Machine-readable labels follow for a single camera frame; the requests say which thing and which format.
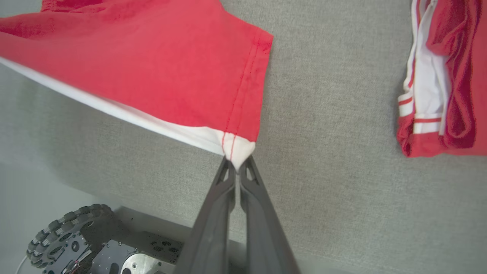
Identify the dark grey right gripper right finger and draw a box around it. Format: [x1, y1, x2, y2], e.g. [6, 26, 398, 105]
[237, 155, 301, 274]

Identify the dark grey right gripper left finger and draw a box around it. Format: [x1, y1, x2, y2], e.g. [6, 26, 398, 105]
[184, 157, 237, 274]

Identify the red and white jersey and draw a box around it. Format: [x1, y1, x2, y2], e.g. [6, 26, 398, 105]
[396, 0, 487, 158]
[0, 0, 274, 171]

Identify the grey omni wheel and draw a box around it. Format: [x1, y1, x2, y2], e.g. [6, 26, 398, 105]
[26, 204, 115, 269]

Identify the thin white cable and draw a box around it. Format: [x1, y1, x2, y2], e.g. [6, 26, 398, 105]
[15, 254, 30, 274]

